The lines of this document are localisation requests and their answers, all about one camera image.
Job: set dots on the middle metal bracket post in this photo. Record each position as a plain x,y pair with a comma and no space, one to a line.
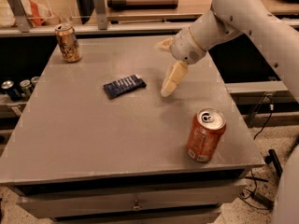
101,14

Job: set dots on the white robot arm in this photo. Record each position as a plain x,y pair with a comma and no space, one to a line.
277,41

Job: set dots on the gold brown drink can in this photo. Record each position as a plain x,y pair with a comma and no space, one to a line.
67,42

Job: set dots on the red coke can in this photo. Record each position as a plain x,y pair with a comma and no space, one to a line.
208,126

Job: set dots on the green can on shelf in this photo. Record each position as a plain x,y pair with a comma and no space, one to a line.
27,87

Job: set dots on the black power adapter with cable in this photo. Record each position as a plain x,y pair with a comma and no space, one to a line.
255,195

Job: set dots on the metal bracket post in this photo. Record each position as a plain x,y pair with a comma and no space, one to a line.
18,11
101,14

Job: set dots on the grey can on shelf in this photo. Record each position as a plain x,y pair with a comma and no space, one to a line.
34,80

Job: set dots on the left metal bracket post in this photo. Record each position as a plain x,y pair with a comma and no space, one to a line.
18,11

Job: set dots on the blue rxbar blueberry wrapper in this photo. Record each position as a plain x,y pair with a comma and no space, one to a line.
124,85

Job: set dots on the dark blue can on shelf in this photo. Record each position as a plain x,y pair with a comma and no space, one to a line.
11,90

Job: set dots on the grey cabinet drawer front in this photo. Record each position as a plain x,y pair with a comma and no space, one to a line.
103,201

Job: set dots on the metal drawer knob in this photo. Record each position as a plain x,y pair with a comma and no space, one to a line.
136,206

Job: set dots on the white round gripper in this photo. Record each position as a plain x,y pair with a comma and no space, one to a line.
184,48

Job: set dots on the orange white snack bag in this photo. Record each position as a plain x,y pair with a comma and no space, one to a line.
39,14

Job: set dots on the black metal bar on floor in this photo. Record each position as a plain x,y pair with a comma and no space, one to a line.
272,157

